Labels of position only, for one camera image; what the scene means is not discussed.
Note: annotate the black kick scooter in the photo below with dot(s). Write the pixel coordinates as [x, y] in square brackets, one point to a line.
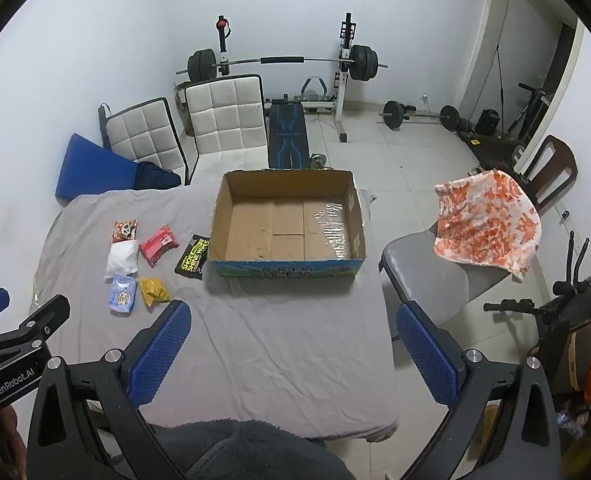
[525, 110]

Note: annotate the panda print snack bag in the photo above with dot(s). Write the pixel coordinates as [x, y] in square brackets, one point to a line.
[124, 231]

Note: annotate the dark grey fleece garment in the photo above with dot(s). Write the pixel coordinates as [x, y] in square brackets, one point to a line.
[255, 450]

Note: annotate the grey exercise machine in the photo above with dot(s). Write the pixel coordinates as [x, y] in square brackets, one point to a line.
[318, 102]

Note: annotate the small dumbbell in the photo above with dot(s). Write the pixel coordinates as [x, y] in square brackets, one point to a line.
[319, 161]

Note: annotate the black wipes packet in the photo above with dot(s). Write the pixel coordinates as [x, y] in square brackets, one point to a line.
[191, 257]

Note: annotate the red snack packet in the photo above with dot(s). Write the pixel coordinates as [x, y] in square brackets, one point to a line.
[159, 245]

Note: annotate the blue foam mat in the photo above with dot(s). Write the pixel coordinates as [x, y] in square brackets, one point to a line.
[90, 170]

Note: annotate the brown wooden chair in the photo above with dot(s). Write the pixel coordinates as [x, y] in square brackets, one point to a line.
[555, 160]

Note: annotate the short barbell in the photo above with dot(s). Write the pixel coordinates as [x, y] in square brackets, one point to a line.
[420, 117]

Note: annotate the grey chair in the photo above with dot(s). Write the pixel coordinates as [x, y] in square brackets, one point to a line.
[425, 270]

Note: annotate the black speaker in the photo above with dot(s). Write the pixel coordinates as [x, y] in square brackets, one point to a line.
[488, 122]

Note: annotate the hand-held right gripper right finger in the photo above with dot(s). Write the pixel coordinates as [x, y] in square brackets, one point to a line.
[428, 355]

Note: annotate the white barbell rack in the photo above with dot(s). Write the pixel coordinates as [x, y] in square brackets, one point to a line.
[344, 90]

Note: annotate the grey bed sheet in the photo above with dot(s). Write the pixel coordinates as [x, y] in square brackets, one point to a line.
[285, 350]

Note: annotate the light blue tissue pack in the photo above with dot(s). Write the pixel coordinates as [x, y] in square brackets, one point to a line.
[122, 297]

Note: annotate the yellow snack packet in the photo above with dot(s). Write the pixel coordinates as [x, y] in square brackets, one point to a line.
[154, 290]

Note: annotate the white quilted chair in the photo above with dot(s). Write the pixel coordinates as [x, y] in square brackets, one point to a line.
[225, 120]
[143, 132]

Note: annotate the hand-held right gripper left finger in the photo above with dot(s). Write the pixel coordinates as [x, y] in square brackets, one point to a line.
[160, 355]

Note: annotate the black electric scooter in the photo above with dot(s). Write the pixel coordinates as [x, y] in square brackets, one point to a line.
[560, 340]

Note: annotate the black bag yellow tag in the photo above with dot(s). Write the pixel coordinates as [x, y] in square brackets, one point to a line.
[490, 147]

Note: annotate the dark blue cloth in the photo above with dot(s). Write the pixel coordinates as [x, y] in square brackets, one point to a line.
[158, 177]

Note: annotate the long barbell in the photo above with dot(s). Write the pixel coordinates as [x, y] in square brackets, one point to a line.
[280, 60]

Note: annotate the orange floral blanket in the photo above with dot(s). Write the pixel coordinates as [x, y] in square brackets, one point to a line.
[490, 220]

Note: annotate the white soft packet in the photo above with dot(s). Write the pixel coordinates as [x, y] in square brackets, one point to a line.
[123, 259]

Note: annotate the cardboard box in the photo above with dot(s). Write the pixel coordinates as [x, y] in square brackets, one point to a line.
[285, 232]

